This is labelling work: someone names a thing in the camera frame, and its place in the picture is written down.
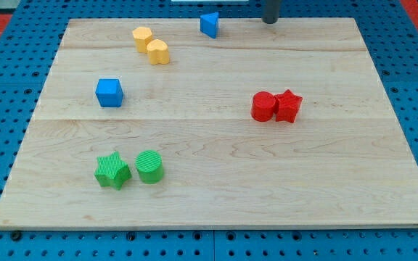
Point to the yellow heart block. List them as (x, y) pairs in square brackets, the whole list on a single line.
[(157, 52)]

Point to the red cylinder block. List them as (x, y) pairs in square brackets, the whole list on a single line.
[(263, 105)]

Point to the yellow hexagon block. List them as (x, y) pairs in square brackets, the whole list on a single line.
[(142, 37)]

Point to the blue cube block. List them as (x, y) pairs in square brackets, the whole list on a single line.
[(109, 92)]

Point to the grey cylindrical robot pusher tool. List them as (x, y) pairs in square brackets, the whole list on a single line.
[(271, 10)]

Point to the blue triangle block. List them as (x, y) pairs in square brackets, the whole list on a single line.
[(209, 24)]

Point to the green cylinder block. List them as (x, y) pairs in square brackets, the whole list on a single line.
[(149, 166)]

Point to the wooden board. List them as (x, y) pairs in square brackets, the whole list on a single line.
[(343, 163)]

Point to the red star block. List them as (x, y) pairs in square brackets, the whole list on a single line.
[(287, 106)]

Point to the green star block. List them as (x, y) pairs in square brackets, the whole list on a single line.
[(112, 171)]

